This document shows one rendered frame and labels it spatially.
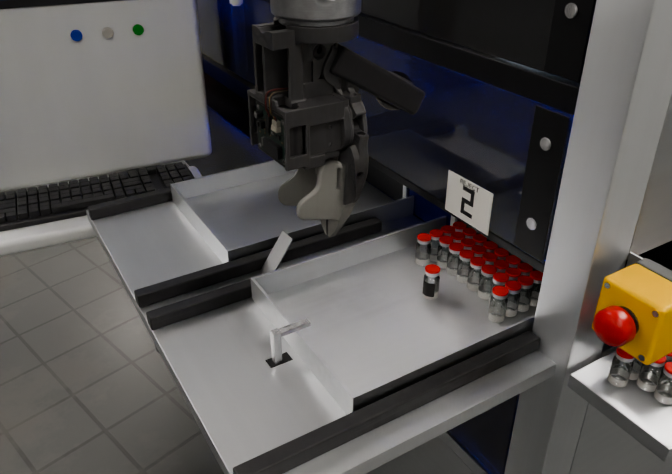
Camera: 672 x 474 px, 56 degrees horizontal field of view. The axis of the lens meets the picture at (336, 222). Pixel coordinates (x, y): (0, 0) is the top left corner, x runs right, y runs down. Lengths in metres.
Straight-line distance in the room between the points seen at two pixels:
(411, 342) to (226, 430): 0.25
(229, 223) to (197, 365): 0.34
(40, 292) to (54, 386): 0.55
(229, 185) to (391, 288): 0.42
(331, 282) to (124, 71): 0.73
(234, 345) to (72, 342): 1.56
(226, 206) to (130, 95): 0.42
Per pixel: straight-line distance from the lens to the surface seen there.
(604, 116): 0.68
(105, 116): 1.45
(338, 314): 0.85
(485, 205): 0.82
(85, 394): 2.13
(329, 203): 0.59
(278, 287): 0.90
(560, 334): 0.80
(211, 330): 0.84
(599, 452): 1.05
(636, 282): 0.72
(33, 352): 2.36
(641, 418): 0.79
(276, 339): 0.76
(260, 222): 1.07
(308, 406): 0.73
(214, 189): 1.18
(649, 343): 0.72
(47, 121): 1.45
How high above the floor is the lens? 1.40
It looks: 30 degrees down
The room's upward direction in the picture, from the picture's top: straight up
